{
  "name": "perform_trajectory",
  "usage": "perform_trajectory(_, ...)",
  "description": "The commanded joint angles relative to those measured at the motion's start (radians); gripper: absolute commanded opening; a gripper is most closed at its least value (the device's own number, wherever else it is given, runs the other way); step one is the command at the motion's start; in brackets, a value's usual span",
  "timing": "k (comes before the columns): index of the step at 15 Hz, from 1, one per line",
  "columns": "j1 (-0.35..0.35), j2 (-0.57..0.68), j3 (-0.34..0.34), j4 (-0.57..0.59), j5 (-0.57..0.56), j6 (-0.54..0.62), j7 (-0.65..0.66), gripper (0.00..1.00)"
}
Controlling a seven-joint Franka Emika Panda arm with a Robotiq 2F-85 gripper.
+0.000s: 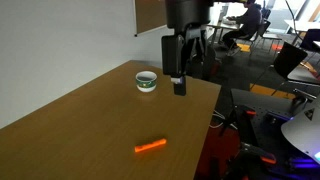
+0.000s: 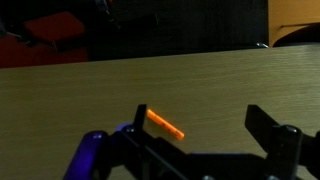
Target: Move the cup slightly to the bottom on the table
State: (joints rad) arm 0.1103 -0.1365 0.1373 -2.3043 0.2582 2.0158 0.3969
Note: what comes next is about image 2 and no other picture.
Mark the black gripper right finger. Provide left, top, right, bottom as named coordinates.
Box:
left=244, top=104, right=320, bottom=180

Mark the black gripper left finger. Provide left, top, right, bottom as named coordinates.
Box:
left=63, top=104, right=191, bottom=180

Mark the orange marker pen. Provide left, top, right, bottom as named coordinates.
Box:
left=146, top=108, right=185, bottom=141

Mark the black round chair back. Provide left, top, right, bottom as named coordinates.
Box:
left=272, top=22, right=320, bottom=48

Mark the black mesh panel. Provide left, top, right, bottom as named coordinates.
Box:
left=87, top=0, right=270, bottom=62

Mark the orange wooden cabinet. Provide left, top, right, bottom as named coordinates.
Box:
left=268, top=0, right=320, bottom=48

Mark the red chair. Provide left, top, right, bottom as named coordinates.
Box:
left=0, top=10, right=90, bottom=69

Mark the small metal bracket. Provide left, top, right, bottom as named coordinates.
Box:
left=255, top=41, right=270, bottom=49

